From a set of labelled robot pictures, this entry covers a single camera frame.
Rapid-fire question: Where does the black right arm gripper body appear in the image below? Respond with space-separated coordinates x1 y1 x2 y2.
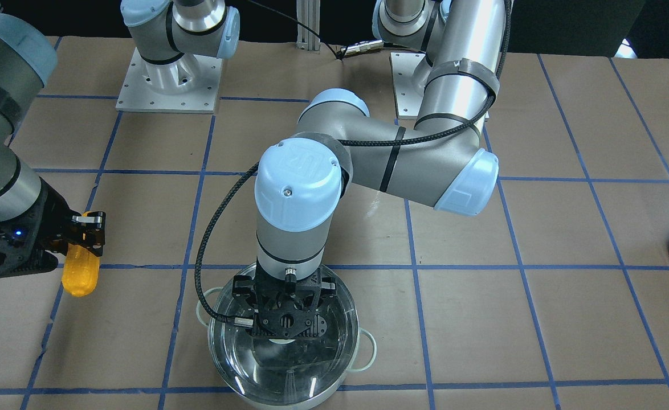
0 181 81 278

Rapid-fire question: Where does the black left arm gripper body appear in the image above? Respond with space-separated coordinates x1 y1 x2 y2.
232 266 337 340

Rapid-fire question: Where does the yellow corn cob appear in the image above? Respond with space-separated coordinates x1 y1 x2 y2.
62 217 105 297

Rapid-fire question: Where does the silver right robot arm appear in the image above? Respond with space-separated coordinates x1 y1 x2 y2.
0 1 240 278

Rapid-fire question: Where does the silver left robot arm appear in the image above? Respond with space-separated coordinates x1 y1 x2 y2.
215 1 512 342

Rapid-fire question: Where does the grey green cooking pot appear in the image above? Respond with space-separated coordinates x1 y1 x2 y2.
195 262 377 410

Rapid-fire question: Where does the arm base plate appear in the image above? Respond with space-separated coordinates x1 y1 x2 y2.
116 50 225 114
390 51 490 120

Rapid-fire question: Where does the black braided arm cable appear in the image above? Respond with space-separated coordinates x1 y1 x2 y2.
194 0 512 326

